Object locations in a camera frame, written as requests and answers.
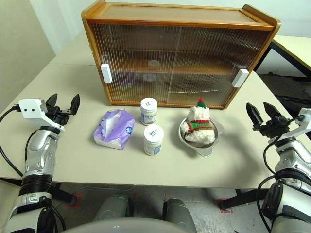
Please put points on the ribbed glass door with streak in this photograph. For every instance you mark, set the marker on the ribbed glass door with streak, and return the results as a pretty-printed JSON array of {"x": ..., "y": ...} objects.
[{"x": 218, "y": 48}]

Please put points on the white plush toy striped scarf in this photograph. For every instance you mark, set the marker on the white plush toy striped scarf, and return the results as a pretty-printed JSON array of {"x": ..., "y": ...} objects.
[{"x": 199, "y": 136}]

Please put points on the grey rounded leg cover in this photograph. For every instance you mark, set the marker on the grey rounded leg cover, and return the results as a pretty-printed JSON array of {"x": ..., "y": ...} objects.
[
  {"x": 113, "y": 208},
  {"x": 178, "y": 213}
]

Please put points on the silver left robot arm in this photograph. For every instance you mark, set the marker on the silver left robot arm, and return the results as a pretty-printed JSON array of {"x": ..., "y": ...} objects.
[{"x": 36, "y": 150}]

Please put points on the purple soft tissue pack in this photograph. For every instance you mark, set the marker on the purple soft tissue pack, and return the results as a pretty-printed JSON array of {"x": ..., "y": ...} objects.
[{"x": 121, "y": 128}]

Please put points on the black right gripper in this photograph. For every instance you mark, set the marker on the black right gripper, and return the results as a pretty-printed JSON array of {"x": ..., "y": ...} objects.
[{"x": 274, "y": 127}]

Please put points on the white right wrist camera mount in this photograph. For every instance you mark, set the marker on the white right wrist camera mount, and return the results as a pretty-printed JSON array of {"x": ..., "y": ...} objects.
[{"x": 303, "y": 116}]

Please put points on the light grey robot torso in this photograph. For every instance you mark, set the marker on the light grey robot torso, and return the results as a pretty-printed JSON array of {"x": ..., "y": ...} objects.
[{"x": 126, "y": 227}]

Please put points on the white plastic jar printed lid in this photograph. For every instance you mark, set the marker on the white plastic jar printed lid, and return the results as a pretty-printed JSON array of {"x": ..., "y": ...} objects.
[
  {"x": 148, "y": 114},
  {"x": 153, "y": 143}
]

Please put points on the black table leg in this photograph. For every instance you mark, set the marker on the black table leg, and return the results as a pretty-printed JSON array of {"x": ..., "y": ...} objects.
[
  {"x": 65, "y": 194},
  {"x": 243, "y": 200}
]

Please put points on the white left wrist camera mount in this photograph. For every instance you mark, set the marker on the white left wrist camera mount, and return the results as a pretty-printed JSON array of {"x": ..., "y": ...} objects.
[{"x": 31, "y": 106}]

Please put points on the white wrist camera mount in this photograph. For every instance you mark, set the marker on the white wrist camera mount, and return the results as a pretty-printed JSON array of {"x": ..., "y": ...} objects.
[
  {"x": 303, "y": 116},
  {"x": 31, "y": 106}
]

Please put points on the beige table black frame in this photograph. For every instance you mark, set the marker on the beige table black frame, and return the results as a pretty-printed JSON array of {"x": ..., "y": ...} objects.
[{"x": 291, "y": 55}]

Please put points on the wooden tabletop cabinet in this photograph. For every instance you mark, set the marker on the wooden tabletop cabinet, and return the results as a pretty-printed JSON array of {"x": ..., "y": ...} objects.
[{"x": 170, "y": 14}]

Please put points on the silver metal bowl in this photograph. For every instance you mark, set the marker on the silver metal bowl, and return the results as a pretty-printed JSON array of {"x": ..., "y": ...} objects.
[{"x": 206, "y": 150}]

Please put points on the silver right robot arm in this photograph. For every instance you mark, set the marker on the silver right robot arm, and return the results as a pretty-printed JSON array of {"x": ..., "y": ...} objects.
[{"x": 289, "y": 157}]

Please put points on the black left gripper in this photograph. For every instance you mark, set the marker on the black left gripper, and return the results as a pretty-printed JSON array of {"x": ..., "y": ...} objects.
[{"x": 58, "y": 115}]

